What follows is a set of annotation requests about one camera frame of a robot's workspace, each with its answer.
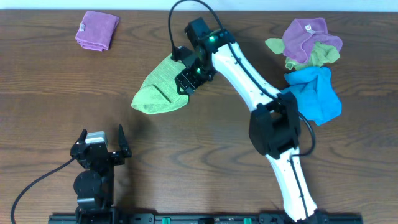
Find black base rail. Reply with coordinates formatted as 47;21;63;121
48;212;364;224

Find crumpled purple cloth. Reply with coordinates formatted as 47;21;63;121
282;17;343;63

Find folded purple cloth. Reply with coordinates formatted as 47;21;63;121
75;11;119;52

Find crumpled olive green cloth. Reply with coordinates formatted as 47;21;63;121
265;38;340;70

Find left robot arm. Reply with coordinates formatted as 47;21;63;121
70;125;132;223

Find green microfiber cloth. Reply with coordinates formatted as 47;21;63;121
131;54;189;115

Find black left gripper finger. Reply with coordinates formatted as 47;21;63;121
118;124;129;152
77;129;87;144

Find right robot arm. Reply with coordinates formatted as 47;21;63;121
172;18;317;223

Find blue microfiber cloth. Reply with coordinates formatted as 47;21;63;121
281;67;342;126

